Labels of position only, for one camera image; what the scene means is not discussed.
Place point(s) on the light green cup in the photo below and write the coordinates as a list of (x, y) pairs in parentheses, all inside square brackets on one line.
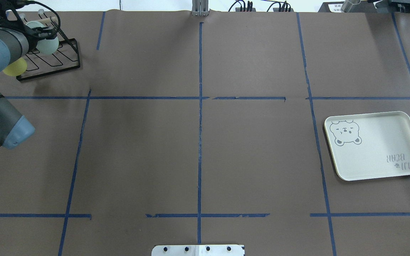
[(44, 46)]

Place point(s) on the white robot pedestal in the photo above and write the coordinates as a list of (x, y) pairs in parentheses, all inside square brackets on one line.
[(199, 250)]

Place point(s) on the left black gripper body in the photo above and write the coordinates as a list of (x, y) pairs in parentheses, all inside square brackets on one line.
[(34, 35)]

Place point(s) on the yellow cup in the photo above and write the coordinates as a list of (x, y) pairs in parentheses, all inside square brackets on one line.
[(16, 68)]

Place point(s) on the aluminium frame post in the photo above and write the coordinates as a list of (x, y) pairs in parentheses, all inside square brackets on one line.
[(200, 8)]

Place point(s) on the black wire cup rack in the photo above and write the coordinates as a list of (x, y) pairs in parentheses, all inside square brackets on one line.
[(65, 58)]

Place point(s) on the silver metal cylinder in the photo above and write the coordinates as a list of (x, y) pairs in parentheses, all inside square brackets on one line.
[(349, 6)]

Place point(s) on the cream bear tray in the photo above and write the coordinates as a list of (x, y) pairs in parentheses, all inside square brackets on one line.
[(371, 145)]

